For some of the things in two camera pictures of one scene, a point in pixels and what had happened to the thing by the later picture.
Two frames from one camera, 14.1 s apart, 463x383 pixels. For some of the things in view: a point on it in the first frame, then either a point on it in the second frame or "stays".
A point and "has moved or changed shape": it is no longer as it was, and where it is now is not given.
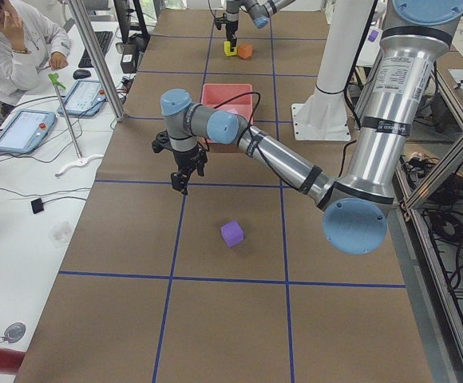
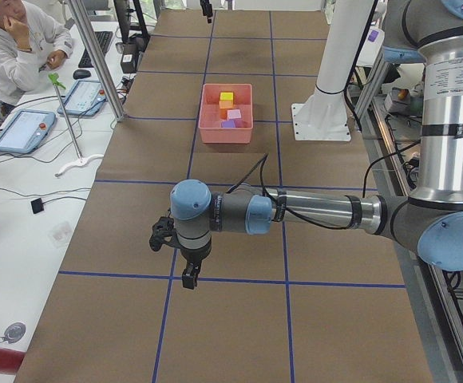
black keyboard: [104, 38] stays
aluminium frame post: [99, 57] stays
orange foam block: [244, 50] has moved or changed shape
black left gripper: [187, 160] → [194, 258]
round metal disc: [13, 333] stays
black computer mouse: [81, 73] stays
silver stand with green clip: [81, 159] stays
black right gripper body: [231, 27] → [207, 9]
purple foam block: [232, 233] has moved or changed shape
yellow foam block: [227, 49] → [227, 96]
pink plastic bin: [215, 94] stays
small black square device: [37, 205] stays
